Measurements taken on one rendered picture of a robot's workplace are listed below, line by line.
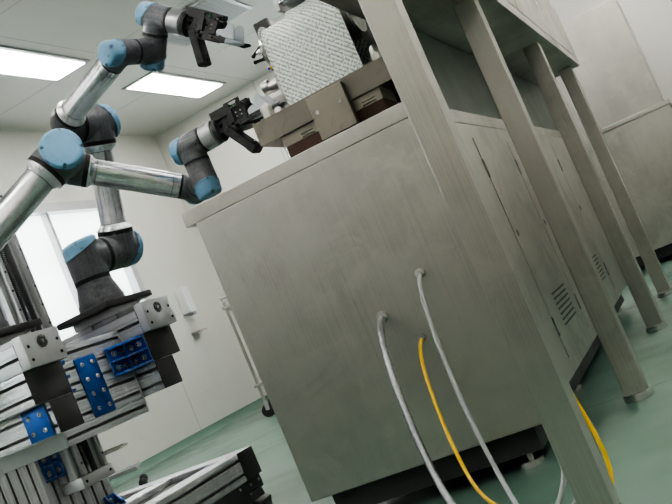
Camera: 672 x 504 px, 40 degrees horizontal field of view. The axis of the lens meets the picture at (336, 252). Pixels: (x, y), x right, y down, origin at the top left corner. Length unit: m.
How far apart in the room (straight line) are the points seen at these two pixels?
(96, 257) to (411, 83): 1.62
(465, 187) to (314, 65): 1.02
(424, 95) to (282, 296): 0.85
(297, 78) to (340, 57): 0.13
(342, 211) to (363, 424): 0.52
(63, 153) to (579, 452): 1.57
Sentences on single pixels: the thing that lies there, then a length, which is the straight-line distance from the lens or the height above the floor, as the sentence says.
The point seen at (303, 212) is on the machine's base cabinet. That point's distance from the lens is 2.26.
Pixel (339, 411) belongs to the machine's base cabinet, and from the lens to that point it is 2.31.
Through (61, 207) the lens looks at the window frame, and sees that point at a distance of 7.68.
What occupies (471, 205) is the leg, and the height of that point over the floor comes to 0.59.
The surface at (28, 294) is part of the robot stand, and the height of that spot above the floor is 0.92.
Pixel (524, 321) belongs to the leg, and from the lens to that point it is 1.61.
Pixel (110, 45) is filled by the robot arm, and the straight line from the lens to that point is 2.75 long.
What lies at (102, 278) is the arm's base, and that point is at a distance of 3.02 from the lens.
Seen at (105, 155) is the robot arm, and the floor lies 1.27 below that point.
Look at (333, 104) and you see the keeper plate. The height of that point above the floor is 0.98.
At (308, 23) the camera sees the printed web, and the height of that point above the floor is 1.25.
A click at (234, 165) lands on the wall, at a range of 8.90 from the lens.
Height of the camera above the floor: 0.51
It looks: 4 degrees up
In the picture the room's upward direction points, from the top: 23 degrees counter-clockwise
